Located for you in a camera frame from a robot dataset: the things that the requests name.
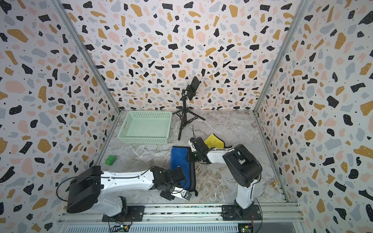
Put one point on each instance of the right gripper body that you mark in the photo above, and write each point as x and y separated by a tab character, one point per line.
195	156

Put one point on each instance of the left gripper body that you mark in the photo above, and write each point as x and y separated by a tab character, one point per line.
169	194

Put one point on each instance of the yellow grey dishcloth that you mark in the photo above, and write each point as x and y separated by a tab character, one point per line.
214	142

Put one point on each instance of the blue grey dishcloth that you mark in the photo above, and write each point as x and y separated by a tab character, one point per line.
180	159

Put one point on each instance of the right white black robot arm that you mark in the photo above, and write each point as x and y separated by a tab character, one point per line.
243	165

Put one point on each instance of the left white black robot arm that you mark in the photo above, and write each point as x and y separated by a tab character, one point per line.
96	189

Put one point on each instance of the black tripod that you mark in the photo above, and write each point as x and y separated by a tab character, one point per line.
184	111

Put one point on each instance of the mint green plastic basket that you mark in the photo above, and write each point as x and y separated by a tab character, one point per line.
146	127

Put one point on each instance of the small green block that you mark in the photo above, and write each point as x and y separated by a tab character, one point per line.
110	160

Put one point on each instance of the black phone on tripod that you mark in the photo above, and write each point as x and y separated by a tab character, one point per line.
192	88

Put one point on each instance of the left green circuit board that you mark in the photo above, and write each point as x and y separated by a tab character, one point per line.
119	228

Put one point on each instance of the green circuit board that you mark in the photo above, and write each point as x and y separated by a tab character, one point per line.
245	228
119	228

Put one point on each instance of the small brass object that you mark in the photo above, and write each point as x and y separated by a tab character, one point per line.
274	184

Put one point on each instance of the right green circuit board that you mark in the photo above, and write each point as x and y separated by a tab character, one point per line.
245	228

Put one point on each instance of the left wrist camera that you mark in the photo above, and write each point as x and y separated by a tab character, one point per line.
187	195

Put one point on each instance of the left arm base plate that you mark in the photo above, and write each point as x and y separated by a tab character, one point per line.
128	213

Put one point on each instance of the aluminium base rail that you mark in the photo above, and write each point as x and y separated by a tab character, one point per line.
193	218

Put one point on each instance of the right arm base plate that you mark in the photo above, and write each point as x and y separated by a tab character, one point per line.
235	212

